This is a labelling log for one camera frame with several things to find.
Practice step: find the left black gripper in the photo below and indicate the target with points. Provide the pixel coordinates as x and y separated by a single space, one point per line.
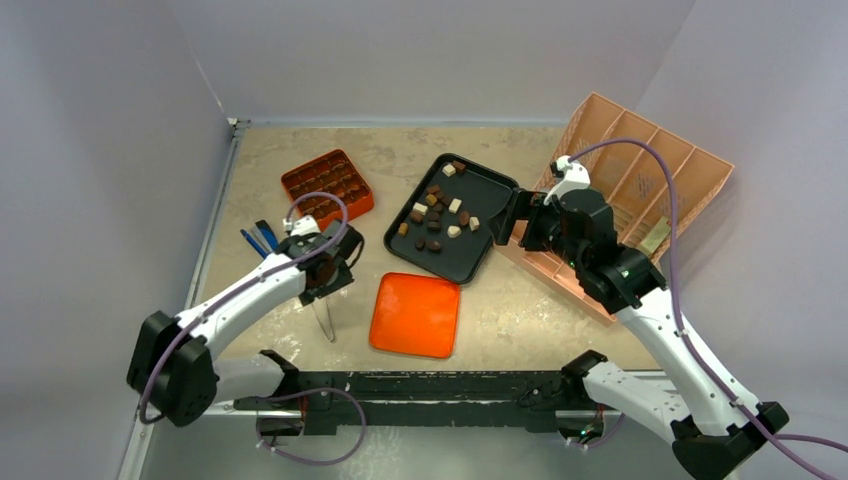
342 280

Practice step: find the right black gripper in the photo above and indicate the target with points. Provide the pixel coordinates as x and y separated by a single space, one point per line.
525 221

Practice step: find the pink metal tongs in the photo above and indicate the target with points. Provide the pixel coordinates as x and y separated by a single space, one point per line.
321 309

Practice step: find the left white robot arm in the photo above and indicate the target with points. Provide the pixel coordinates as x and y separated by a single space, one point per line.
173 366

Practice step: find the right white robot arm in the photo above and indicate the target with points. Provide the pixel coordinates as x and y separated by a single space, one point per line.
712 423

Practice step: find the white chocolate cube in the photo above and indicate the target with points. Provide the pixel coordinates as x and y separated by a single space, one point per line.
454 205

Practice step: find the orange chocolate box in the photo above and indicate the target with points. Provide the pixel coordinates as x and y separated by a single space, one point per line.
333 173

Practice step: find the white chocolate left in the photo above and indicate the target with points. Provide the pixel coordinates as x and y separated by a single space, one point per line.
420 208

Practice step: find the blue stapler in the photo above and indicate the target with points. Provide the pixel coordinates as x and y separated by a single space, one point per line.
261 238

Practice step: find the black tray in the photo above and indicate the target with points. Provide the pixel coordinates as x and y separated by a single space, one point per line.
483 193

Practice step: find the orange box lid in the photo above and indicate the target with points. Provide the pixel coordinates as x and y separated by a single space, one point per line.
415 315

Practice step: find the staple box in organizer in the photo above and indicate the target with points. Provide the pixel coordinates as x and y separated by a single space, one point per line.
653 240

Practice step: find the pink desk organizer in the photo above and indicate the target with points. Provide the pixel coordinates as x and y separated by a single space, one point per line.
643 171

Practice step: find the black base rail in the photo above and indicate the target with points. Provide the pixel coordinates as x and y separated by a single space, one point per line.
546 401

